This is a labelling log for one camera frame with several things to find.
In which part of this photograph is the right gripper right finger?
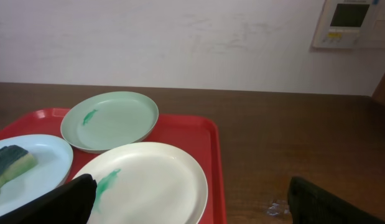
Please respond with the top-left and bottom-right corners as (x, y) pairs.
(287, 177), (385, 224)

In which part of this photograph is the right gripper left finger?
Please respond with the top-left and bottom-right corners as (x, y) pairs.
(0, 174), (97, 224)

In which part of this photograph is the light blue plate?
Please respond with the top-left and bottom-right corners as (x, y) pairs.
(0, 134), (73, 216)

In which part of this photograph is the white plate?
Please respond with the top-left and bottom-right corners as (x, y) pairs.
(77, 142), (208, 224)

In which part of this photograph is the green yellow sponge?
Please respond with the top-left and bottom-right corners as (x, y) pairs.
(0, 145), (37, 188)

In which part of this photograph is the mint green plate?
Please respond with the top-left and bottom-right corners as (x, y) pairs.
(60, 91), (159, 154)

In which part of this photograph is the red plastic tray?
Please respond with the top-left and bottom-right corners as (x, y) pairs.
(0, 108), (227, 224)

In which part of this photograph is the white wall control panel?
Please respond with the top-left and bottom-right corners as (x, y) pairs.
(312, 0), (385, 49)

